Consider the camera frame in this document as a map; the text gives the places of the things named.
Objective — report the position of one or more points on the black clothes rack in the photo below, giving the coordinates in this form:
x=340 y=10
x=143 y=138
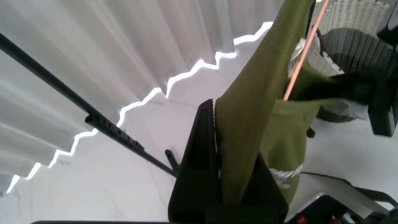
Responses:
x=46 y=79

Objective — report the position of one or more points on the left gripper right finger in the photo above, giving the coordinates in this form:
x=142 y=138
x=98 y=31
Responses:
x=267 y=193

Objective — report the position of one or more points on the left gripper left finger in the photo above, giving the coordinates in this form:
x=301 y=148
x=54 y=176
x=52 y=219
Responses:
x=196 y=174

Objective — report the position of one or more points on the white laundry basket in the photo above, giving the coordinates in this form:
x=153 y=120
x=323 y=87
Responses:
x=351 y=18

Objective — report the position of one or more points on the pink clothes hanger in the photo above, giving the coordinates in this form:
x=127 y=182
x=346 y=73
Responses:
x=306 y=48

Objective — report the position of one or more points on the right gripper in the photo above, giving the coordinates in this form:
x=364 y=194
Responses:
x=385 y=105

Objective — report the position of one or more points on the green printed shirt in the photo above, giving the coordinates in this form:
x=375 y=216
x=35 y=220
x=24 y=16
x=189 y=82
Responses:
x=248 y=109

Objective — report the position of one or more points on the white curtain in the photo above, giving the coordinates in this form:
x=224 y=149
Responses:
x=109 y=46

